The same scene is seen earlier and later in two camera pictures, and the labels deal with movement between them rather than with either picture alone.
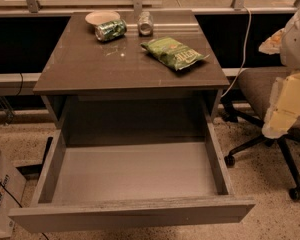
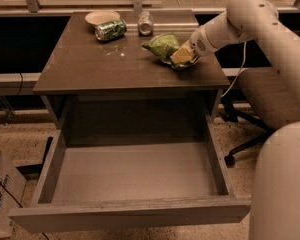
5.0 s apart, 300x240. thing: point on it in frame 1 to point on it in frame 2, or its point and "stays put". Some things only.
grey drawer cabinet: (115, 92) stays put
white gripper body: (297, 43) to (197, 46)
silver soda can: (145, 24) stays put
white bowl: (103, 16) stays put
